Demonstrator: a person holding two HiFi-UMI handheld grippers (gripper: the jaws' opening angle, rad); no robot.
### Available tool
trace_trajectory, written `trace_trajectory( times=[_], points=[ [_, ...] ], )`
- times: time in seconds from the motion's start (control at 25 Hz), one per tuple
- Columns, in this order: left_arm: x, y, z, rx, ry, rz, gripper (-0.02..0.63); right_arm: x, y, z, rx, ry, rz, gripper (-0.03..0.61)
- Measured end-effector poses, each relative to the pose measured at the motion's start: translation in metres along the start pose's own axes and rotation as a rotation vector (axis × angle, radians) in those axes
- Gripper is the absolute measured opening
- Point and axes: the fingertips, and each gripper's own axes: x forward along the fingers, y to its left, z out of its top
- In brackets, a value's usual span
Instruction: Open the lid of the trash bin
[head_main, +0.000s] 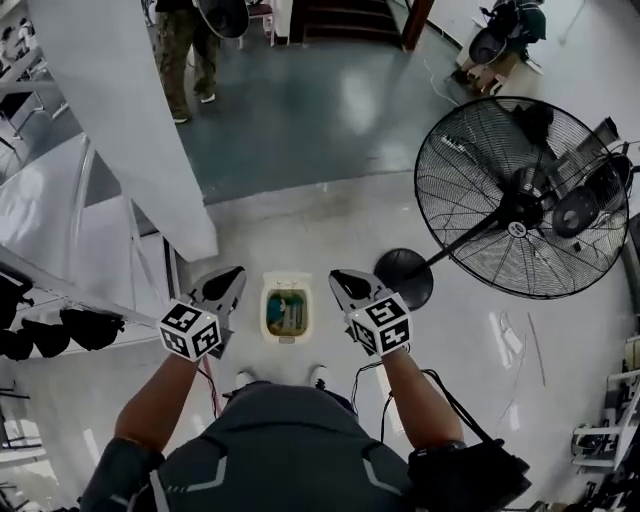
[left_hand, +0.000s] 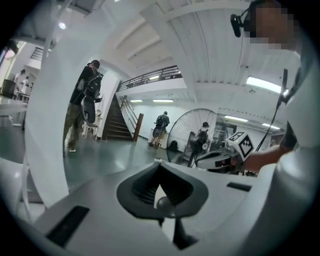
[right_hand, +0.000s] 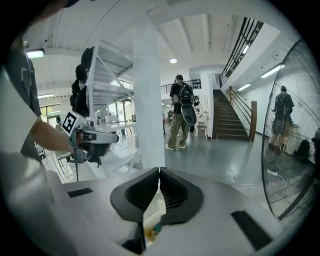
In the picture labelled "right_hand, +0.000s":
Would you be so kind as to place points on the black bag on floor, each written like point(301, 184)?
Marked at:
point(302, 151)

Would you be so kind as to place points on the person's left forearm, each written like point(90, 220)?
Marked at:
point(51, 137)

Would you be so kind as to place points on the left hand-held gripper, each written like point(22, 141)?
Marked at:
point(82, 133)

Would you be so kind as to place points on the white spiral staircase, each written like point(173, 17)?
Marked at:
point(107, 85)

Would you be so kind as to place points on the black mezzanine railing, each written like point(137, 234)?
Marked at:
point(240, 47)

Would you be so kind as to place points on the white power strip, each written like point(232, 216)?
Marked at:
point(273, 172)

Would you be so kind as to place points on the light wooden chair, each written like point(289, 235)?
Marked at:
point(202, 128)

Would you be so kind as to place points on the white square pillar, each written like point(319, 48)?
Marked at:
point(147, 95)

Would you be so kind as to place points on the white long table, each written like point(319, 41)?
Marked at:
point(117, 126)

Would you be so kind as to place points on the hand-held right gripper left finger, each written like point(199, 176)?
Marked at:
point(130, 200)

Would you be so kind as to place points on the long tube ceiling light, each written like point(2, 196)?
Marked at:
point(35, 53)
point(272, 70)
point(244, 87)

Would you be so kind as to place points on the dark wooden staircase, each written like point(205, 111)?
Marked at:
point(228, 117)

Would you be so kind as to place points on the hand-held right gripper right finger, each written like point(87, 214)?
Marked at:
point(185, 200)

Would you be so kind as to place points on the round ceiling light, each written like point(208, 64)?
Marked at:
point(173, 60)

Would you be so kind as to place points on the black hanging bag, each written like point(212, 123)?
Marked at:
point(87, 58)
point(79, 100)
point(81, 73)

